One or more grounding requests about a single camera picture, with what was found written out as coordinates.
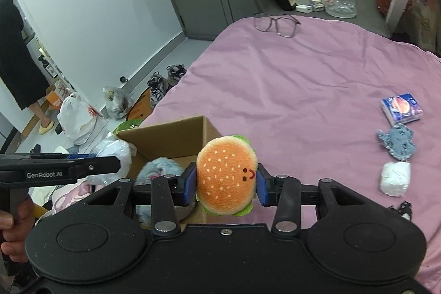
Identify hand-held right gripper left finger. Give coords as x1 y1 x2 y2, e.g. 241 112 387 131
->
84 163 199 234

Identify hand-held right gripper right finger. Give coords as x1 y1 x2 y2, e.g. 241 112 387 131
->
256 164 371 234

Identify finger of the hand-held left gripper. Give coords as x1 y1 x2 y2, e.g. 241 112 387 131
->
68 155 122 179
30 149 91 162

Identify burger plush toy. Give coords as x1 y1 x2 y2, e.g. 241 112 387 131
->
195 135 259 216

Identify brown cardboard box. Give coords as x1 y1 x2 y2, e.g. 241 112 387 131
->
115 115 223 230

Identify small grey-blue plush toy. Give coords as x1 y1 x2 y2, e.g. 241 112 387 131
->
377 123 418 163

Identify blue tissue pack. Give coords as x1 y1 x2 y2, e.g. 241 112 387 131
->
381 93 424 126

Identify person's left hand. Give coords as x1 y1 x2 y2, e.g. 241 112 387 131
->
0 197 36 263

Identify crumpled clear plastic bag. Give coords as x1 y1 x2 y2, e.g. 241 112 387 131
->
86 139 137 185

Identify grey fluffy plush toy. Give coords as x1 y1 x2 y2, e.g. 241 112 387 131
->
134 157 187 226

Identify pink cartoon cushion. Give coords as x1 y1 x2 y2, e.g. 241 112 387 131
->
51 177 104 212

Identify white plastic bag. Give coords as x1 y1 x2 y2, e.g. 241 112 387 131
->
57 92 99 146

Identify green leaf cartoon mat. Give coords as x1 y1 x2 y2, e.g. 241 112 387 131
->
115 119 144 135

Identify orange cardboard box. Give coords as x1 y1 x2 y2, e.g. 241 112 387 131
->
45 87 72 109

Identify grey plastic bag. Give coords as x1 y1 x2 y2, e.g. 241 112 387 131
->
103 86 133 120

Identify brown round floor mat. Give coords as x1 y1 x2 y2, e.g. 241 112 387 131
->
125 87 156 123

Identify grey sneaker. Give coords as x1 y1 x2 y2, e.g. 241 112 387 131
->
167 64 187 87
147 71 170 109

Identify cluttered shelf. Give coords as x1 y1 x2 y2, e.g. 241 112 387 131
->
23 29 63 82

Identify pink bed sheet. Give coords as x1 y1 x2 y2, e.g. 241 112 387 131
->
144 13 441 294

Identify small black object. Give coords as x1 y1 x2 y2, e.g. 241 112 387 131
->
388 200 413 221

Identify dark-framed eyeglasses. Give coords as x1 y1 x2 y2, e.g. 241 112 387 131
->
254 13 301 39

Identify printed shopping bag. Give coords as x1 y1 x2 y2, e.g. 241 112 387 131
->
409 0 441 55

